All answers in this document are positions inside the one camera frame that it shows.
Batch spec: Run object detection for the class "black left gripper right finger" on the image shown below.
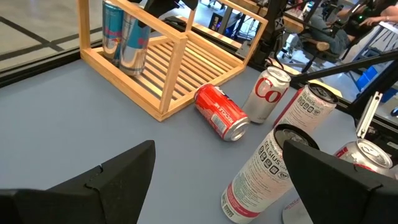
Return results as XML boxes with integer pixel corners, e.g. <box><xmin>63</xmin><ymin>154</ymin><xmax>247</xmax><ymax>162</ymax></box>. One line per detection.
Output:
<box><xmin>282</xmin><ymin>139</ymin><xmax>398</xmax><ymax>224</ymax></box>

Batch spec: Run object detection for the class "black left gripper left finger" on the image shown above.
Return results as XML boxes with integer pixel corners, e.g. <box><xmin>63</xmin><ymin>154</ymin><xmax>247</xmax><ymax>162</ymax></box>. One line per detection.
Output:
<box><xmin>0</xmin><ymin>139</ymin><xmax>156</xmax><ymax>224</ymax></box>

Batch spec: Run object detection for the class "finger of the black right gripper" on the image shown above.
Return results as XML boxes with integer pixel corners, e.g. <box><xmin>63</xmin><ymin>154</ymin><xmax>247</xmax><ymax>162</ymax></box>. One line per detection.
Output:
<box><xmin>136</xmin><ymin>0</ymin><xmax>182</xmax><ymax>29</ymax></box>
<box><xmin>182</xmin><ymin>0</ymin><xmax>199</xmax><ymax>11</ymax></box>

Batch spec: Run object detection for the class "blue silver Red Bull can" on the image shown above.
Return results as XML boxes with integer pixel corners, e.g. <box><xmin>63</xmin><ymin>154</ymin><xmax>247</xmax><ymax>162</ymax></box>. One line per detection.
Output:
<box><xmin>119</xmin><ymin>2</ymin><xmax>152</xmax><ymax>77</ymax></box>
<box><xmin>101</xmin><ymin>0</ymin><xmax>125</xmax><ymax>62</ymax></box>

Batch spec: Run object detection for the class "wooden slatted shelf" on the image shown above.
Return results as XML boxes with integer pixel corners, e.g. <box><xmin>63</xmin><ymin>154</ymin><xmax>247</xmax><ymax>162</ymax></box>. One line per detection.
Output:
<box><xmin>76</xmin><ymin>0</ymin><xmax>269</xmax><ymax>123</ymax></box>

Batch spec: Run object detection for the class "white pink Celsius can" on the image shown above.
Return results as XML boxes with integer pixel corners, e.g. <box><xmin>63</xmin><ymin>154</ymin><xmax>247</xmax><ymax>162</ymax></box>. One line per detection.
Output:
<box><xmin>220</xmin><ymin>123</ymin><xmax>320</xmax><ymax>224</ymax></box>

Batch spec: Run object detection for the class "Celsius Peach Vibe can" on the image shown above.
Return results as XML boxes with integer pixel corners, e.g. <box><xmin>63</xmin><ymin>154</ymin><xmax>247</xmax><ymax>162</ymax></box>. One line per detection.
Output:
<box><xmin>273</xmin><ymin>82</ymin><xmax>339</xmax><ymax>134</ymax></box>

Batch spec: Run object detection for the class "red Fanta strawberry can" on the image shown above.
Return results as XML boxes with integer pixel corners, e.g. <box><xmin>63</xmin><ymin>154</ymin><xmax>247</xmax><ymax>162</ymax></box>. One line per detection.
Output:
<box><xmin>193</xmin><ymin>83</ymin><xmax>251</xmax><ymax>142</ymax></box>

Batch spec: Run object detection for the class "silver Diet Coke can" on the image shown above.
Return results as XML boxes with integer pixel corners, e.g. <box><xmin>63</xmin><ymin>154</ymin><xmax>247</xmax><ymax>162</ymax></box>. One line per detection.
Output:
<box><xmin>241</xmin><ymin>66</ymin><xmax>292</xmax><ymax>124</ymax></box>

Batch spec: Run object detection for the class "silver can red logo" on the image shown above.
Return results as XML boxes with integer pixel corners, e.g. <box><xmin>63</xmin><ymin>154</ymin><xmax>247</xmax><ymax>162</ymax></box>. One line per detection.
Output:
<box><xmin>282</xmin><ymin>138</ymin><xmax>394</xmax><ymax>224</ymax></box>

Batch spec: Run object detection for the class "blue-grey table mat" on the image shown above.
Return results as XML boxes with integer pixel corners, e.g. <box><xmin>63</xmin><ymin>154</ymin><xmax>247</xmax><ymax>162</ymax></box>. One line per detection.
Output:
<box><xmin>0</xmin><ymin>58</ymin><xmax>398</xmax><ymax>224</ymax></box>

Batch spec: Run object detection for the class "blue box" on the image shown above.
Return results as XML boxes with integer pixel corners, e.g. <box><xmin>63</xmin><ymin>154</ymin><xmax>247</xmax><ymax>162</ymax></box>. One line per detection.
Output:
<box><xmin>356</xmin><ymin>65</ymin><xmax>382</xmax><ymax>93</ymax></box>

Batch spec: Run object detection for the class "person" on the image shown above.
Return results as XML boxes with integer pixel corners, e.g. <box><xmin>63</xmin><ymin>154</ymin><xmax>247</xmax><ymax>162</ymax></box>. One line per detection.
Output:
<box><xmin>306</xmin><ymin>0</ymin><xmax>398</xmax><ymax>58</ymax></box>

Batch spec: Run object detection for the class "silver metal bracket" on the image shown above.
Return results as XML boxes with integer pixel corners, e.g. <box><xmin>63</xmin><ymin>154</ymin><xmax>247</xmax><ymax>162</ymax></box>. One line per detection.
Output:
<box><xmin>356</xmin><ymin>91</ymin><xmax>383</xmax><ymax>139</ymax></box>

